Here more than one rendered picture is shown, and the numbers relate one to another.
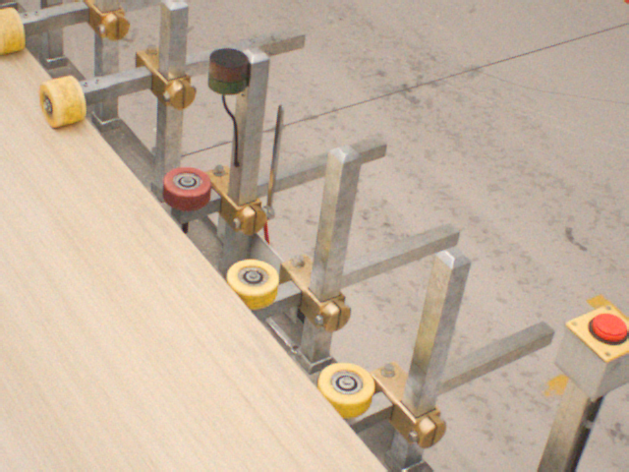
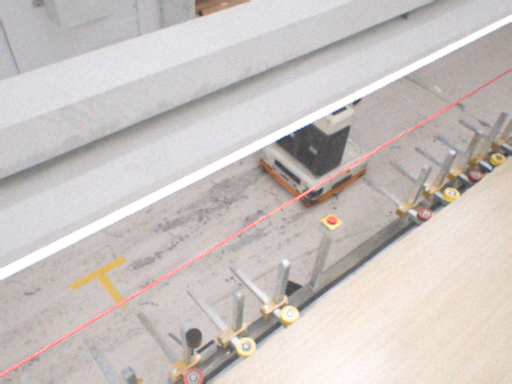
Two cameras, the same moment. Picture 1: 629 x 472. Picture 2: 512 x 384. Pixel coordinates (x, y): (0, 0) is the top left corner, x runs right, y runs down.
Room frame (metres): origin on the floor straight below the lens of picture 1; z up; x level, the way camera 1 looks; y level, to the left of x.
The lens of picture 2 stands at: (1.52, 0.98, 2.73)
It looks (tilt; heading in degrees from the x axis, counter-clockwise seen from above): 50 degrees down; 264
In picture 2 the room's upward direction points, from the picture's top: 7 degrees clockwise
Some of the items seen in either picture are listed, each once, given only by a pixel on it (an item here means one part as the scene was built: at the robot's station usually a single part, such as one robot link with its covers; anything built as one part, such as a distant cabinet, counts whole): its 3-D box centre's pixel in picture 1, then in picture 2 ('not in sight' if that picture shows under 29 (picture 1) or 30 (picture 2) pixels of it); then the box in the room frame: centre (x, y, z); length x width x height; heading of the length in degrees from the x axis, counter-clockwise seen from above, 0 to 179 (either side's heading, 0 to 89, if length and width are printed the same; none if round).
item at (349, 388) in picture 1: (342, 407); (288, 319); (1.23, -0.08, 0.85); 0.08 x 0.08 x 0.11
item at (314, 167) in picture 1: (283, 178); (166, 348); (1.76, 0.07, 0.84); 0.43 x 0.03 x 0.04; 129
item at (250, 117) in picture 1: (244, 174); (189, 354); (1.66, 0.13, 0.92); 0.04 x 0.04 x 0.48; 39
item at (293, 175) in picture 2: not in sight; (287, 171); (1.06, -1.72, 0.23); 0.41 x 0.02 x 0.08; 129
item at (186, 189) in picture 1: (186, 205); (193, 382); (1.64, 0.22, 0.85); 0.08 x 0.08 x 0.11
